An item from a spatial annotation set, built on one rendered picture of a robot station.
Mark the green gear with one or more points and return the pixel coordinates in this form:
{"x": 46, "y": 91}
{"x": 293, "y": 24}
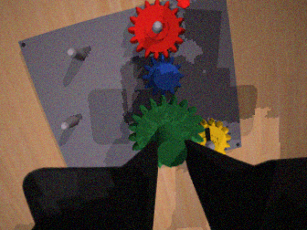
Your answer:
{"x": 170, "y": 125}

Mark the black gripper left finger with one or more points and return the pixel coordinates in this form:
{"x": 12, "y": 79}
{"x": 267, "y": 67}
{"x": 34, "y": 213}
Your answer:
{"x": 127, "y": 192}

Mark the yellow gear with black stripe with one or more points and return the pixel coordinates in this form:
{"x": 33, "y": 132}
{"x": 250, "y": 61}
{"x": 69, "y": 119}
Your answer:
{"x": 215, "y": 133}

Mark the red gear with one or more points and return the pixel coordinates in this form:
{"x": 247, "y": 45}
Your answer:
{"x": 145, "y": 36}

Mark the red curved arrow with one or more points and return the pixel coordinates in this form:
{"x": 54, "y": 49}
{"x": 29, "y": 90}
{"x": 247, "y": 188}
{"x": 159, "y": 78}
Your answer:
{"x": 183, "y": 3}

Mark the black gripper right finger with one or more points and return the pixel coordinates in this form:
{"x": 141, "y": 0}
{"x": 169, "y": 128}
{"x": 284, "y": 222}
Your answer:
{"x": 236, "y": 195}

